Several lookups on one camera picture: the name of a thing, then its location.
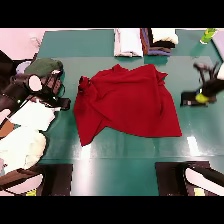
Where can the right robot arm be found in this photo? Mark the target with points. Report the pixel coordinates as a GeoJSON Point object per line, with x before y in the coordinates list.
{"type": "Point", "coordinates": [213, 87]}

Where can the red T-shirt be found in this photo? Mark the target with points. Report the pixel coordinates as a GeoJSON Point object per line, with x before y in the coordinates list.
{"type": "Point", "coordinates": [126, 103]}

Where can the brown folded garment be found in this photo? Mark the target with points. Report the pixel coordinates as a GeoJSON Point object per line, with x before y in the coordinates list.
{"type": "Point", "coordinates": [144, 41]}

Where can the green object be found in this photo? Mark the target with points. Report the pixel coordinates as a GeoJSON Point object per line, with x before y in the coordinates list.
{"type": "Point", "coordinates": [208, 35]}

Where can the black folded garment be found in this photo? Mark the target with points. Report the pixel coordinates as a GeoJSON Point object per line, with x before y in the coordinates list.
{"type": "Point", "coordinates": [164, 44]}

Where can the cream folded garment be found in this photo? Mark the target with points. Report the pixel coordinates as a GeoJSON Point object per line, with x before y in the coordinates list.
{"type": "Point", "coordinates": [164, 34]}

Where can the pale folded garment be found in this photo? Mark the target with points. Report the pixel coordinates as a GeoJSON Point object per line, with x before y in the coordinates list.
{"type": "Point", "coordinates": [128, 41]}

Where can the purple folded garment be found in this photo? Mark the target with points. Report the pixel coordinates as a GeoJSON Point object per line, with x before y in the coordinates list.
{"type": "Point", "coordinates": [159, 52]}

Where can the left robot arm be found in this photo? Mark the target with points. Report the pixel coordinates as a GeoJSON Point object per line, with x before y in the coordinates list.
{"type": "Point", "coordinates": [20, 90]}

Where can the white garment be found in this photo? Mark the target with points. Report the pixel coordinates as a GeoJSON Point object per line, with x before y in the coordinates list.
{"type": "Point", "coordinates": [31, 115]}

